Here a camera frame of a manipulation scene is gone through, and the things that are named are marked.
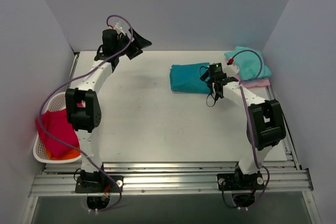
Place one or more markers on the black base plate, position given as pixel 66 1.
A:
pixel 95 185
pixel 232 181

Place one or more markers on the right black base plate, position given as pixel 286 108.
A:
pixel 232 181

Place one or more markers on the teal t shirt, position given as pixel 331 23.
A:
pixel 186 78

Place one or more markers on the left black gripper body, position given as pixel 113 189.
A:
pixel 134 49

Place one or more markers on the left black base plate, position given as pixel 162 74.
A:
pixel 95 185

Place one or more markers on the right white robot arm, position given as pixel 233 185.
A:
pixel 265 124

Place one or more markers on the folded mint green t shirt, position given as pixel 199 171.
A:
pixel 250 62

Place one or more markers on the crimson red t shirt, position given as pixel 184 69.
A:
pixel 57 125

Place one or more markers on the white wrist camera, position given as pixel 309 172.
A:
pixel 231 69
pixel 118 27

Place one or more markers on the aluminium rail frame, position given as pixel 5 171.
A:
pixel 155 138

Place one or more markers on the white plastic laundry basket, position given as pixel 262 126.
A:
pixel 56 103

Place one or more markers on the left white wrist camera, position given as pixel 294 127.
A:
pixel 118 27

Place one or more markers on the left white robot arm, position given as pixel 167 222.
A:
pixel 82 105

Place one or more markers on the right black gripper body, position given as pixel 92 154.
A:
pixel 210 82

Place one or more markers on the folded pink t shirt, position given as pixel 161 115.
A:
pixel 264 82

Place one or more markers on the orange t shirt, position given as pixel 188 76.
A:
pixel 62 154

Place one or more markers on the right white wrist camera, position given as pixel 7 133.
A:
pixel 231 69

